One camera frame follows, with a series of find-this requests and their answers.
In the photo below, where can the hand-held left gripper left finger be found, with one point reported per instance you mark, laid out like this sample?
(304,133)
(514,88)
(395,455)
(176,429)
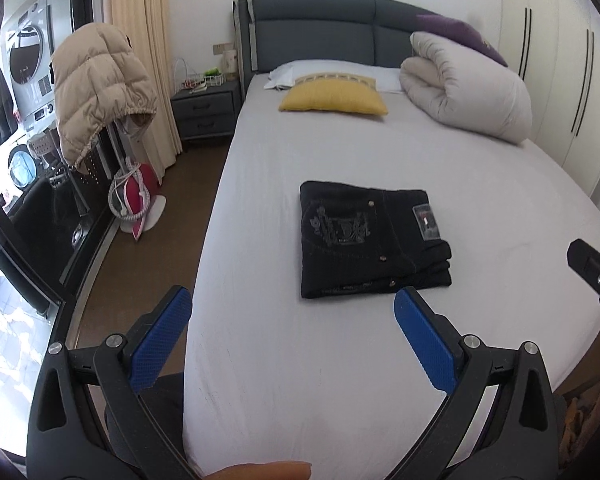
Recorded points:
(162,340)

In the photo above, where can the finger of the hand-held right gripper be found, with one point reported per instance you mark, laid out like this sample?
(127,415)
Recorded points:
(587,265)

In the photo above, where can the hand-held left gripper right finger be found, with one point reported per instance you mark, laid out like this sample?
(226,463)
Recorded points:
(425,340)

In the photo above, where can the black pants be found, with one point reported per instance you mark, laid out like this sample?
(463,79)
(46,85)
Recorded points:
(360,260)

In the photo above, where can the person's left hand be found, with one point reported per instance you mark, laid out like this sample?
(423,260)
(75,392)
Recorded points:
(260,472)

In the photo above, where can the white wardrobe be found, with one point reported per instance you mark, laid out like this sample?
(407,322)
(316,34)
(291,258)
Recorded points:
(550,60)

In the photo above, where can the bed with white sheet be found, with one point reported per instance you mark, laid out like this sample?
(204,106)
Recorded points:
(330,160)

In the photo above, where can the rolled white duvet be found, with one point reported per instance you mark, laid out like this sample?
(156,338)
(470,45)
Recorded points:
(470,90)

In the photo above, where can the white washing machine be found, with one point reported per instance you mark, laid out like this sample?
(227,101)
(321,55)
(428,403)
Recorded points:
(22,165)

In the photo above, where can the grey nightstand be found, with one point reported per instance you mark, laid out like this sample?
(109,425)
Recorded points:
(205,110)

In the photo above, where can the beige puffer jacket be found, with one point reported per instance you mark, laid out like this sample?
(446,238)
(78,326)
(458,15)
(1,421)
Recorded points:
(100,90)

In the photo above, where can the yellow pillow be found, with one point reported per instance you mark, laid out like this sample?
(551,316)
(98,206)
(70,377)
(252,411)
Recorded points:
(330,100)

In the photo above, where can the purple pillow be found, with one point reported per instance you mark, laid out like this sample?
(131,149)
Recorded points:
(460,30)

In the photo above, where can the white pillow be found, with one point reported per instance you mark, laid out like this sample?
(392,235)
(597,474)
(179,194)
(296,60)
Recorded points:
(305,67)

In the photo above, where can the white tumble dryer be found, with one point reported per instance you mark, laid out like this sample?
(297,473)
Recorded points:
(27,50)

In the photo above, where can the grey padded headboard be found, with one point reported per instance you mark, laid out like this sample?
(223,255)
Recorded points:
(310,35)

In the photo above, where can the beige curtain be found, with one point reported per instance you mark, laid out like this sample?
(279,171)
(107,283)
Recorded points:
(140,10)

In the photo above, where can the wall socket plate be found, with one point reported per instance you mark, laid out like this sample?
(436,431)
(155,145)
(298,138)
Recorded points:
(224,49)

